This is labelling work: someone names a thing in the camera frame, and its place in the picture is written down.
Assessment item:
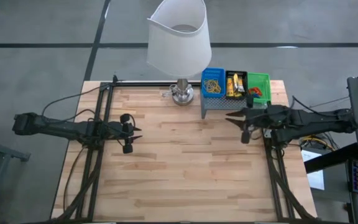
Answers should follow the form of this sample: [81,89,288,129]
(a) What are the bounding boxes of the silver table lamp white shade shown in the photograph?
[146,0,213,106]

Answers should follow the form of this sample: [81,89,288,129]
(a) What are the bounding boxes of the yellow rubber band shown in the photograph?
[203,78,222,94]

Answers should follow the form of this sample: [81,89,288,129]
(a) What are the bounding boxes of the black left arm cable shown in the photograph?
[40,74,121,124]

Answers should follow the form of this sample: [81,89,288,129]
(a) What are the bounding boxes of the brown cable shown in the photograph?
[62,145,86,215]

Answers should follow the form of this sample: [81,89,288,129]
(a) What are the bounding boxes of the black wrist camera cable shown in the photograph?
[250,107,293,141]

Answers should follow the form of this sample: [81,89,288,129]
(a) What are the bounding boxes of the white paper sheet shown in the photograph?
[301,149,326,191]

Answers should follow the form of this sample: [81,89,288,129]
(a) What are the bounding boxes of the clear lamp cord bundle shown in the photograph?
[161,86,180,99]

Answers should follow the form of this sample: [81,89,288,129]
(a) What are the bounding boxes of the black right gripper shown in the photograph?
[225,95,269,144]

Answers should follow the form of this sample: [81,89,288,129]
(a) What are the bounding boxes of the black aluminium table frame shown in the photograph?
[57,79,317,223]

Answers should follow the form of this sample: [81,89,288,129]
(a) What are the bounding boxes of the yellow and black wire bundle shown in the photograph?
[300,133,337,152]

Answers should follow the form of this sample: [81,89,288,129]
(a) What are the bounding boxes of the grey perforated metal shelf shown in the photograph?
[200,73,272,119]

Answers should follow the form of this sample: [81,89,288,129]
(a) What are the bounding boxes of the black desk bar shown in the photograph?
[305,141,358,174]

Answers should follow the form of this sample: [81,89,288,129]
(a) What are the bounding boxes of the green plastic basket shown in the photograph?
[246,72,272,105]

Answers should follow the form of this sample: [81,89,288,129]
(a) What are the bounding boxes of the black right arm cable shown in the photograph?
[291,95,352,118]

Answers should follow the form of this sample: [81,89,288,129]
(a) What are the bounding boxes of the blue plastic basket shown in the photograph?
[201,67,226,99]

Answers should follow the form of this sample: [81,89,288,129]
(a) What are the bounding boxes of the black plastic basket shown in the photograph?
[224,70,249,101]

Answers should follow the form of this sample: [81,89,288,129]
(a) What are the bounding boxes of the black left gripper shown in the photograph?
[113,113,144,154]

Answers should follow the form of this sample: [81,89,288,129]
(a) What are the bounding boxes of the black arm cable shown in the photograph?
[291,95,352,118]
[40,74,121,124]

